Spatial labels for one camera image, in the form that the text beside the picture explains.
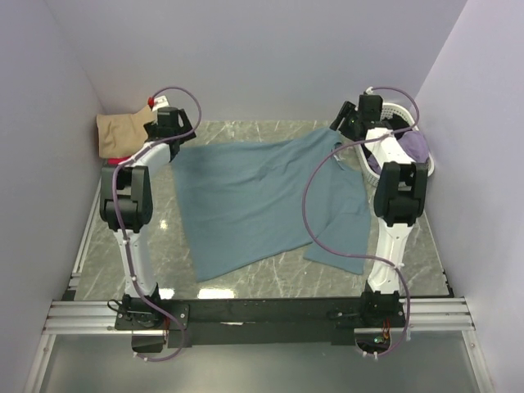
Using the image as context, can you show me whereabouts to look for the blue t shirt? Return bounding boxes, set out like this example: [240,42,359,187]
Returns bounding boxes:
[173,128,371,282]

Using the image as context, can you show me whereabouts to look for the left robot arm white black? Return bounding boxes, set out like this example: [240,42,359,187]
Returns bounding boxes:
[99,106,196,329]

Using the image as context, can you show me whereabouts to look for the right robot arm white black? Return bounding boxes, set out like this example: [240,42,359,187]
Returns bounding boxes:
[331,89,428,327]

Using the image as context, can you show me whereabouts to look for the black t shirt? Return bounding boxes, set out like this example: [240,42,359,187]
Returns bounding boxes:
[363,114,413,167]

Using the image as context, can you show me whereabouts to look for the white plastic laundry basket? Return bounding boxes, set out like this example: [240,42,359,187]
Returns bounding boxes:
[355,102,436,187]

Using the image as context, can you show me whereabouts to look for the folded beige t shirt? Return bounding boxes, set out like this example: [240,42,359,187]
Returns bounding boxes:
[96,106,156,159]

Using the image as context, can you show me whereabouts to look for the purple t shirt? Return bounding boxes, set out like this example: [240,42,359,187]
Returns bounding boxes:
[368,130,431,175]

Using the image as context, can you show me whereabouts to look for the folded pink t shirt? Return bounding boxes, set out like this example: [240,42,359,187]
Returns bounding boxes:
[107,156,129,166]

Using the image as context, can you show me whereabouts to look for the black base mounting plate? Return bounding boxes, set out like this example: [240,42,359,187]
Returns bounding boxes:
[107,296,411,354]

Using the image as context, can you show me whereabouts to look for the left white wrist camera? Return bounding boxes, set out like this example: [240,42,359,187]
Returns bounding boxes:
[147,95,169,111]

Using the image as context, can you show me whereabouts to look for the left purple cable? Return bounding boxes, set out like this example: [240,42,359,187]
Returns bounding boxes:
[111,85,202,364]

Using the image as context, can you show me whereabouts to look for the purple cable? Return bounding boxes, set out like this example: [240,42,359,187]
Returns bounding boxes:
[301,85,421,358]
[111,85,202,364]

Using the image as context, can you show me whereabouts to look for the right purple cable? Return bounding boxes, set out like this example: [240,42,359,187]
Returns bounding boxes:
[301,85,421,358]

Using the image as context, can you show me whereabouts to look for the aluminium rail frame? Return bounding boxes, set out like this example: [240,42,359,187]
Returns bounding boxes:
[25,172,494,392]

